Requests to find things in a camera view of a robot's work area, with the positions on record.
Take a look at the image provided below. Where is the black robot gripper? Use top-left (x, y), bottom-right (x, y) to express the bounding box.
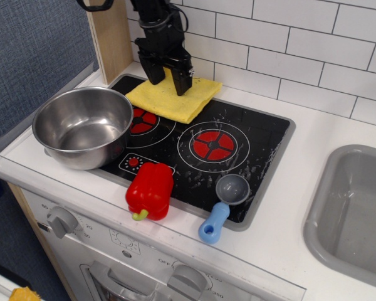
top-left (135, 21), bottom-right (193, 96)

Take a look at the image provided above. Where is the yellow towel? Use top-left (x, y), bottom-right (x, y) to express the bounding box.
top-left (126, 69), bottom-right (222, 124)

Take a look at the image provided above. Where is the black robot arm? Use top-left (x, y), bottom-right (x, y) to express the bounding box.
top-left (132, 1), bottom-right (193, 96)

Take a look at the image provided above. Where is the metal bowl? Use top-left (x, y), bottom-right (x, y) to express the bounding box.
top-left (32, 87), bottom-right (133, 170)

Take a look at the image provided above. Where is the black toy stovetop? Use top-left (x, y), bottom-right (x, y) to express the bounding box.
top-left (98, 74), bottom-right (296, 232)

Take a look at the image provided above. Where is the red toy bell pepper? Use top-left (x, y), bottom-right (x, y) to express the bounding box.
top-left (125, 162), bottom-right (174, 221)

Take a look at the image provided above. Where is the blue grey toy scoop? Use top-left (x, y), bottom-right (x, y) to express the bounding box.
top-left (198, 174), bottom-right (250, 244)

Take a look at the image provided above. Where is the grey left oven knob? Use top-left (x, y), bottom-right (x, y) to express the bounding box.
top-left (47, 206), bottom-right (78, 238)

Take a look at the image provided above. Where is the grey oven knob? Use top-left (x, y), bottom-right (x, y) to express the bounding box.
top-left (47, 206), bottom-right (78, 238)
top-left (167, 265), bottom-right (207, 300)

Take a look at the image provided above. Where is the white toy oven front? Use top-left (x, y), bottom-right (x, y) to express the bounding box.
top-left (23, 191), bottom-right (305, 300)

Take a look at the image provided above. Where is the grey right oven knob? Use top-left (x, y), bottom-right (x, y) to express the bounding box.
top-left (167, 265), bottom-right (207, 300)

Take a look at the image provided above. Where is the grey toy sink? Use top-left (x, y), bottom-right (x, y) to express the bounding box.
top-left (304, 145), bottom-right (376, 287)

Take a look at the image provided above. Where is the yellow black object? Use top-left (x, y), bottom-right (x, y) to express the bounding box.
top-left (9, 287), bottom-right (41, 301)

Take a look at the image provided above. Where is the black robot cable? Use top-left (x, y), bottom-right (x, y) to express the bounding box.
top-left (76, 0), bottom-right (115, 13)

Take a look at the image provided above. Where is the grey oven door handle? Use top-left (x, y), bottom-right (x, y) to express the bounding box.
top-left (89, 261), bottom-right (168, 300)

